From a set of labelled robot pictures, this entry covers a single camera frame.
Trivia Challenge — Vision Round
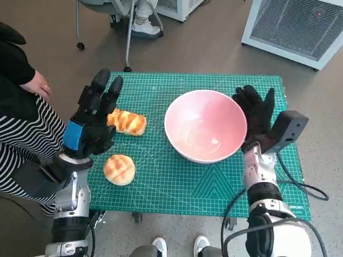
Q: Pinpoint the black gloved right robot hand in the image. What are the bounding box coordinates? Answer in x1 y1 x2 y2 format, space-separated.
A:
232 84 276 154

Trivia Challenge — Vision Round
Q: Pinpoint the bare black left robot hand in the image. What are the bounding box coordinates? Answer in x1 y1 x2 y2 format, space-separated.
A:
63 68 124 159

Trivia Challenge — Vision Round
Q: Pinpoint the long braided toy bread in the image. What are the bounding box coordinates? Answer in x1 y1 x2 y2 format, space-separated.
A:
106 108 147 137

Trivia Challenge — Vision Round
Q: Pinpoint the round scored toy bread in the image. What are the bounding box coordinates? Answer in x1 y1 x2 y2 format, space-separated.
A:
103 154 136 186

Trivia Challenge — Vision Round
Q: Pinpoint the pink bowl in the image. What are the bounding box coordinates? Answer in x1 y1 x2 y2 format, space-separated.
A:
163 89 248 164

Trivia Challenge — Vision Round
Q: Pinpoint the person in striped clothing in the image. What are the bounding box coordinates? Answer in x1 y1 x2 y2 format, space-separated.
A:
0 21 68 215

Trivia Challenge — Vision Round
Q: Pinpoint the green cutting mat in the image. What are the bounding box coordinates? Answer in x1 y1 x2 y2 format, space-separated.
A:
88 71 313 222

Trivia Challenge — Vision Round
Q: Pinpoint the grey metal-legged chair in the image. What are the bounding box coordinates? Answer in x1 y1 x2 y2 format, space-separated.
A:
76 0 133 72

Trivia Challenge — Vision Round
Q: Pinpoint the white appliance with mesh grille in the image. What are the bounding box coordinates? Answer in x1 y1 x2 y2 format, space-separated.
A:
241 0 343 72

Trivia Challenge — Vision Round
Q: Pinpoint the seated person in light clothing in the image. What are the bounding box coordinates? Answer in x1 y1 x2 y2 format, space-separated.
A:
131 0 165 38

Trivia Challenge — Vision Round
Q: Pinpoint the person in dark trousers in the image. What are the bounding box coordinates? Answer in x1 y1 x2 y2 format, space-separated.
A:
128 235 223 257

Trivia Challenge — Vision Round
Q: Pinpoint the white glass-front cabinet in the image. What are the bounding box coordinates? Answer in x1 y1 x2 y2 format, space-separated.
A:
155 0 207 22

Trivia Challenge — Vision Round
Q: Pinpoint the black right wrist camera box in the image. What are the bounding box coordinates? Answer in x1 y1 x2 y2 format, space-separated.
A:
261 110 309 155

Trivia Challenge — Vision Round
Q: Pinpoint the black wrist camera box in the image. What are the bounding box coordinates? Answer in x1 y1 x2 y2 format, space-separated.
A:
261 110 309 155
12 152 72 199

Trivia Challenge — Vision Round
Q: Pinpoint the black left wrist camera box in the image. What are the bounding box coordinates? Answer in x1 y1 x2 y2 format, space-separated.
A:
12 152 72 199

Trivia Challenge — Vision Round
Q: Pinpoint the black table frame bar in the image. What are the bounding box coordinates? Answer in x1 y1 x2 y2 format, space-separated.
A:
90 210 107 224

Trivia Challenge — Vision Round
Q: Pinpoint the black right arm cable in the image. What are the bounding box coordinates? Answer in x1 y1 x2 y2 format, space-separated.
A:
221 153 330 257

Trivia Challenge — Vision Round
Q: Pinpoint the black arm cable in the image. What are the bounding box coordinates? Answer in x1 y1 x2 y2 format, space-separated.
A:
221 153 330 257
87 211 96 257

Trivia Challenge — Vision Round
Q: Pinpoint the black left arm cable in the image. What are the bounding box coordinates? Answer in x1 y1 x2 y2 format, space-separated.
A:
87 211 96 257

